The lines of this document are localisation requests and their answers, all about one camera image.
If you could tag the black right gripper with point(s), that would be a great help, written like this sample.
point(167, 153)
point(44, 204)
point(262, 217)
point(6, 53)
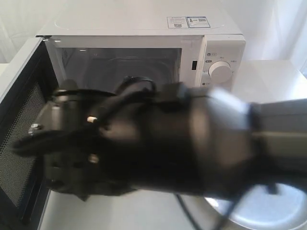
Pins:
point(113, 143)

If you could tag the white microwave oven body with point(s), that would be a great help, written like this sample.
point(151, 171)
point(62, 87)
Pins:
point(99, 43)

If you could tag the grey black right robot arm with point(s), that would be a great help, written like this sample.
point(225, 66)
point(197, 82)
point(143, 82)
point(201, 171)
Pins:
point(197, 141)

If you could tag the round stainless steel plate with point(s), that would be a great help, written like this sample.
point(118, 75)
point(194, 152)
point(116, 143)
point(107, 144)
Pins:
point(259, 210)

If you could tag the blue white label sticker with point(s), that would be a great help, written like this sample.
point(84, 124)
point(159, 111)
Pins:
point(189, 22)

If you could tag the white microwave door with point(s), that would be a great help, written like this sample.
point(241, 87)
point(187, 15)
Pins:
point(25, 85)

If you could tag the upper white control knob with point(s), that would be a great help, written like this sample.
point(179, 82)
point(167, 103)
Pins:
point(220, 72)

